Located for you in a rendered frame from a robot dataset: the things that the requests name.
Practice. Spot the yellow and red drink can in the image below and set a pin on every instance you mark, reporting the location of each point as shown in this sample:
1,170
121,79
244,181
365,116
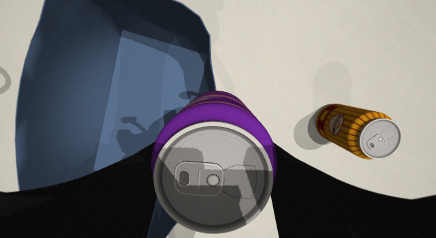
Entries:
365,133

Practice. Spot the purple drink can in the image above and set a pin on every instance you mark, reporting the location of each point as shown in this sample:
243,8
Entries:
214,164

